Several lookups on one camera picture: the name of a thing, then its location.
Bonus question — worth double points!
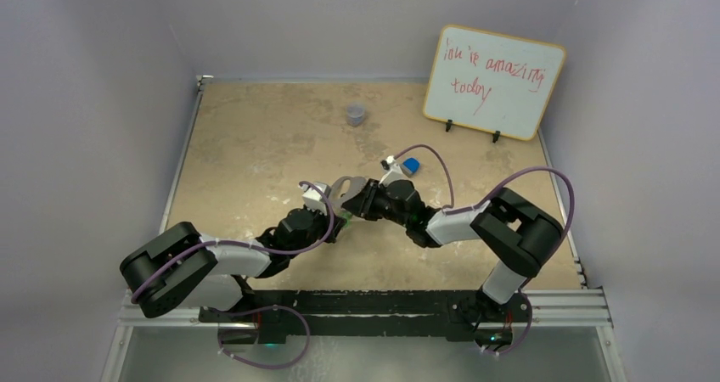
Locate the small grey cup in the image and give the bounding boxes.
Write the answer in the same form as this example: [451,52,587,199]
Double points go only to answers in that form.
[346,104,367,126]

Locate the whiteboard with red writing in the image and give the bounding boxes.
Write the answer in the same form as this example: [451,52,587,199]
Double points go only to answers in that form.
[423,25,566,141]

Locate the aluminium frame rail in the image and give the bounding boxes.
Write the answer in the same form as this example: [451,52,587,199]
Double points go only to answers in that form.
[116,288,614,329]

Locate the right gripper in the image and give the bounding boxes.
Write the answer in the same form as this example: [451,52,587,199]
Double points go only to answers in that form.
[342,178,410,228]

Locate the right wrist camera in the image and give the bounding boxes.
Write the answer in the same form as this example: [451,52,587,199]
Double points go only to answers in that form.
[380,155,406,186]

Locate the green key tag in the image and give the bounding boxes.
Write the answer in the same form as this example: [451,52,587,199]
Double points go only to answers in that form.
[340,211,354,224]

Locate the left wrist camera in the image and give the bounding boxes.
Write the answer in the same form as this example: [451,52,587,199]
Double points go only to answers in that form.
[301,182,331,214]

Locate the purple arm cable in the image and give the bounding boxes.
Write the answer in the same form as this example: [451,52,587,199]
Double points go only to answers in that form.
[130,181,337,306]
[393,143,576,279]

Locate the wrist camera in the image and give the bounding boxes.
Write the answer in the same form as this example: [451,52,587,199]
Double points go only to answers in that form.
[380,155,406,186]
[301,182,331,214]

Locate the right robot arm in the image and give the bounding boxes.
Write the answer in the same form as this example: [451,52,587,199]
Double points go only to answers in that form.
[339,179,563,320]

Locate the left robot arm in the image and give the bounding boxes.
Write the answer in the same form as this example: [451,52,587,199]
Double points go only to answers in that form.
[119,207,346,318]

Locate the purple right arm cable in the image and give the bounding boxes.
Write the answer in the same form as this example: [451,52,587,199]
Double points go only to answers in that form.
[393,143,576,279]

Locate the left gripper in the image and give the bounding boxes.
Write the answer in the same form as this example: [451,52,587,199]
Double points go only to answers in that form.
[288,201,346,258]

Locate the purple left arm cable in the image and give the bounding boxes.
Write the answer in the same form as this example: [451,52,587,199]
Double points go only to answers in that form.
[130,181,337,306]

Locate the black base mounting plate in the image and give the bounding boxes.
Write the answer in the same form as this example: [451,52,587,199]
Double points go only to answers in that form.
[199,289,532,345]

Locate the blue grey whiteboard eraser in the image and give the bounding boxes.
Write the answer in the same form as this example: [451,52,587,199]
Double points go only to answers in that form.
[400,157,421,177]

